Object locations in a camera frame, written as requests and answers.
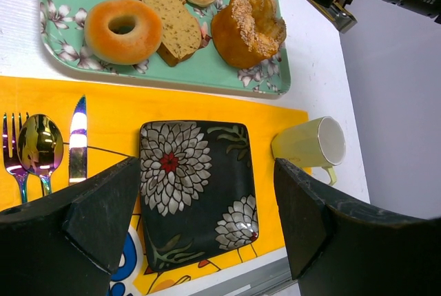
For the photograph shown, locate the iridescent knife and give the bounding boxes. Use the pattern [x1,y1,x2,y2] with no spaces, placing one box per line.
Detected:
[68,95,88,186]

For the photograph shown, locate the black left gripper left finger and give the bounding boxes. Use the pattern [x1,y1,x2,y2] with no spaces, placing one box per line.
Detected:
[1,157,141,295]

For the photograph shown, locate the sugar-topped bundt cake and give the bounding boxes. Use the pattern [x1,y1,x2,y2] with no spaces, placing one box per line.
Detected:
[211,0,287,69]

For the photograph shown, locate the aluminium table frame rail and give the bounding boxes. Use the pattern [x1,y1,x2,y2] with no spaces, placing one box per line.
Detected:
[185,256,300,296]

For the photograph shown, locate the pale yellow mug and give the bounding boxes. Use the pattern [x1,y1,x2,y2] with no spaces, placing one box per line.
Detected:
[271,116,346,186]

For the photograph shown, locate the orange donut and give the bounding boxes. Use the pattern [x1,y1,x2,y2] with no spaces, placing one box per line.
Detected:
[84,0,163,65]

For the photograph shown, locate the brown bread slice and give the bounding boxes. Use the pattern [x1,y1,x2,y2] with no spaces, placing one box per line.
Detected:
[139,0,202,67]

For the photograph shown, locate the silver metal tongs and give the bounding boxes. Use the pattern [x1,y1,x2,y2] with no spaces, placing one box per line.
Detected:
[307,0,357,33]

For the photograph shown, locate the green floral tray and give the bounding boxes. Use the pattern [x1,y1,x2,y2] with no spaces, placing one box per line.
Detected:
[40,0,291,96]

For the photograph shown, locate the yellow placemat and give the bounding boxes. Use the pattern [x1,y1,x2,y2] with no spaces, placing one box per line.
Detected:
[1,76,308,295]

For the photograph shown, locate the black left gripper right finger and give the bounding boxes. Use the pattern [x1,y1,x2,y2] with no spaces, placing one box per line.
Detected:
[274,158,440,295]

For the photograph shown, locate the black floral square plate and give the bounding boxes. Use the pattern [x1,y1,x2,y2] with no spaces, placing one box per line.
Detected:
[139,120,260,273]

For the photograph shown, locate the iridescent spoon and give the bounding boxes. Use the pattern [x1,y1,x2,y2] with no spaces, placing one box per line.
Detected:
[18,114,63,195]

